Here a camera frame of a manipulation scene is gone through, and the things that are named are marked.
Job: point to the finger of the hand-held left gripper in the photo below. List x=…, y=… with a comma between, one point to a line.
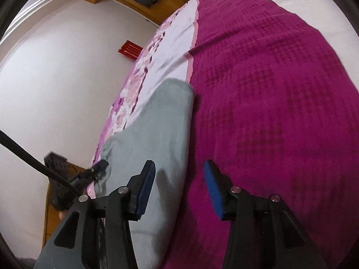
x=100, y=164
x=84, y=178

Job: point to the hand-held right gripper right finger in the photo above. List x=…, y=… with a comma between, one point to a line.
x=214, y=193

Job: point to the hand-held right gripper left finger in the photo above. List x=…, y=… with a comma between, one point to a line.
x=144, y=190

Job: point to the floral pink purple quilt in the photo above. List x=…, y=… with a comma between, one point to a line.
x=266, y=103

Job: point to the red slatted chair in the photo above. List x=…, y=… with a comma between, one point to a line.
x=129, y=50

